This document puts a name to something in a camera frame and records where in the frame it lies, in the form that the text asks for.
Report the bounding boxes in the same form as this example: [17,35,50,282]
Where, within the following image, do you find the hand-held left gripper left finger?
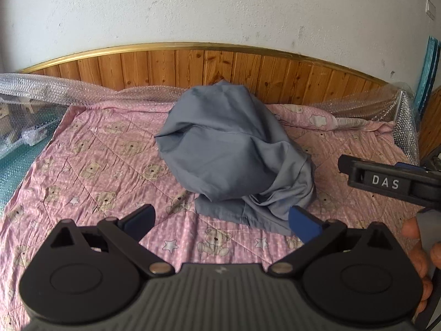
[51,204,174,278]

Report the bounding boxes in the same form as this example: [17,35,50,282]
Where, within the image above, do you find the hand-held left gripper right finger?
[269,206,395,278]

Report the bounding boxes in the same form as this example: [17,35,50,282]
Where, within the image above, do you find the teal panel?
[415,35,441,114]

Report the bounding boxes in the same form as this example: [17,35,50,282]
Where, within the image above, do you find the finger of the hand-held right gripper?
[394,161,435,174]

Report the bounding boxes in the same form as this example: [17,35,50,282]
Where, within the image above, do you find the wooden cabinet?
[418,86,441,166]

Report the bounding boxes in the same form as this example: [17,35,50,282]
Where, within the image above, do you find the pink bear print blanket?
[0,93,429,318]

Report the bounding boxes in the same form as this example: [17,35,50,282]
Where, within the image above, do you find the pink cloud print pillow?
[269,103,393,133]

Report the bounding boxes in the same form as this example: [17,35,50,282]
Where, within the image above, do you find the grey-blue pants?
[155,80,318,237]

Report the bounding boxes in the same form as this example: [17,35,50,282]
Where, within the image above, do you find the teal wrapped mattress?
[0,138,59,214]

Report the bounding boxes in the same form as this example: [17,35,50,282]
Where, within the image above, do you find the wooden headboard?
[17,42,390,106]

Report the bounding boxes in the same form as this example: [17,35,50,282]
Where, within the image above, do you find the person's right hand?
[401,217,434,316]

